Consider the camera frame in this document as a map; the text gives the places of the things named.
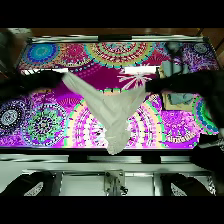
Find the white T-shirt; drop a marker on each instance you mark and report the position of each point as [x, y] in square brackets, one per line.
[111, 110]

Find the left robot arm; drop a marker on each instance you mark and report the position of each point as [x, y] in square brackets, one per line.
[31, 82]

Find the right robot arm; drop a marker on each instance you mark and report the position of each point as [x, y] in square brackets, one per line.
[188, 82]

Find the teal garment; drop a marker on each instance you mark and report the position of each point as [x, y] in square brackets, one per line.
[182, 98]

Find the grey-blue garment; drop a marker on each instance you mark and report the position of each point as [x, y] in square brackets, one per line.
[173, 68]

